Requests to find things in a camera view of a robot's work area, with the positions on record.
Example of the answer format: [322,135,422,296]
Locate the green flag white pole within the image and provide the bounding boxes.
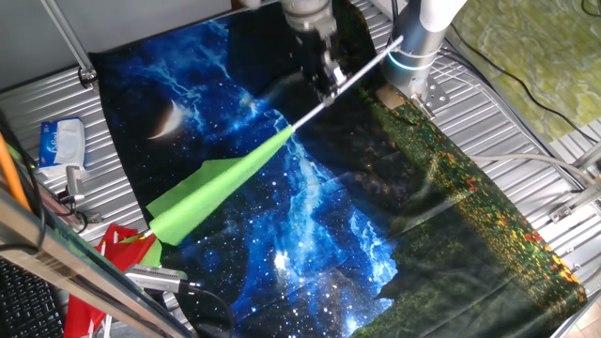
[140,35,405,247]

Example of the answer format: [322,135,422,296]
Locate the blue white tissue pack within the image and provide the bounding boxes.
[38,116,88,177]

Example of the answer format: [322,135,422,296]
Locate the white hose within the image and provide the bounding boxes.
[469,153,597,185]

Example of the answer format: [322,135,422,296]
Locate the orange pole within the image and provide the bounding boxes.
[0,132,30,210]

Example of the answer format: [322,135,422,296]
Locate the grey metal stand pole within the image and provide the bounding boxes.
[39,0,99,89]

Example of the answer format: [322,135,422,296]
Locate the aluminium frame bracket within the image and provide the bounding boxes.
[547,140,601,224]

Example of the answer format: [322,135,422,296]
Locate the thin black cable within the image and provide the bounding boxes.
[55,190,102,235]

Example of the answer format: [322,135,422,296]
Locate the starry night landscape cloth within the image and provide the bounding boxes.
[88,0,588,338]

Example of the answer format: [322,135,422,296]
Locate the silver depth camera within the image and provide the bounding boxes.
[124,264,190,295]

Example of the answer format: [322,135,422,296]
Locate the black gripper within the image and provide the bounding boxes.
[296,25,348,107]

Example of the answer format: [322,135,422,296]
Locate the green yellow patterned cloth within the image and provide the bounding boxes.
[448,0,601,145]

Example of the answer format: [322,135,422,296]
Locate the aluminium frame beam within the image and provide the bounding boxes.
[0,187,196,338]

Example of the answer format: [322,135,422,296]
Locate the small silver camera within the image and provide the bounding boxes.
[64,164,86,206]

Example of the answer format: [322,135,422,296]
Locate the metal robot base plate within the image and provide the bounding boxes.
[410,74,451,119]

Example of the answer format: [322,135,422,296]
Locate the black camera cable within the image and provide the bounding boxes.
[177,280,236,338]

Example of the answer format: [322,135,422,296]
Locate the red flag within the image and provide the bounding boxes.
[63,223,159,338]

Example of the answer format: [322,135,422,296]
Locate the long black cable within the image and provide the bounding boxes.
[448,21,601,145]

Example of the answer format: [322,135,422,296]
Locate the black keyboard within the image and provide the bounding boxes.
[0,257,65,338]

